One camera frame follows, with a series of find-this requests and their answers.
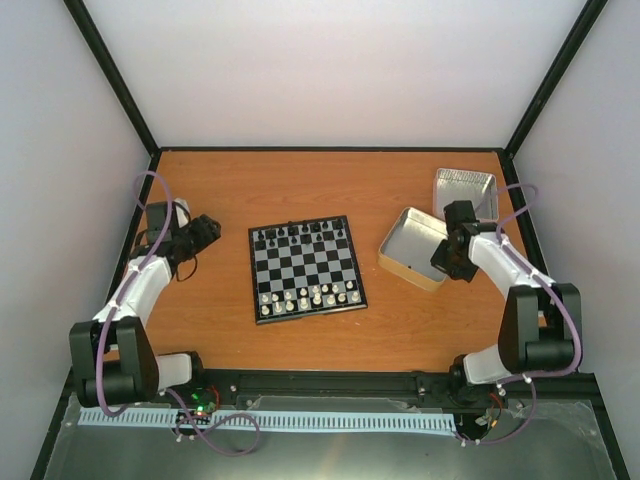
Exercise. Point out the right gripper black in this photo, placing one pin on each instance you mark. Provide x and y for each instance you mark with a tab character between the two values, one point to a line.
438	263

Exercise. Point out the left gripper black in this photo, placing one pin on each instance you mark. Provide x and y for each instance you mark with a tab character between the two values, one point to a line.
208	233

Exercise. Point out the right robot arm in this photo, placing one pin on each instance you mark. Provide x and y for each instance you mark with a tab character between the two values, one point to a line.
539	334

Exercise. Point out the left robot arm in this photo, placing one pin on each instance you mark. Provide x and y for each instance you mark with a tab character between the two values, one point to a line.
113	363

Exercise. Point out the black silver chess board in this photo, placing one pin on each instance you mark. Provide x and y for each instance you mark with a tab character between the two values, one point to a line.
287	272

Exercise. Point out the yellow metal tin box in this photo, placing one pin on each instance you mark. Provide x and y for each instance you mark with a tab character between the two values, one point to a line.
409	246

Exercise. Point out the white king piece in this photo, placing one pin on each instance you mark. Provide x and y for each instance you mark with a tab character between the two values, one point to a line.
317	295

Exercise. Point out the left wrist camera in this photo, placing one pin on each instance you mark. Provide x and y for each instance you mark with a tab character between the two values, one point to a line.
182	212

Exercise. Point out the black aluminium frame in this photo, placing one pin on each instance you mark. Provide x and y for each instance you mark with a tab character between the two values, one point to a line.
580	29

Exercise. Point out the light blue cable duct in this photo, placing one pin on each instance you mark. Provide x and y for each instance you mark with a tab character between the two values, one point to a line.
286	421

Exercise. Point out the metal base plate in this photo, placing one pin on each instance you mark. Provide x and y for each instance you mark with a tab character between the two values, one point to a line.
549	440

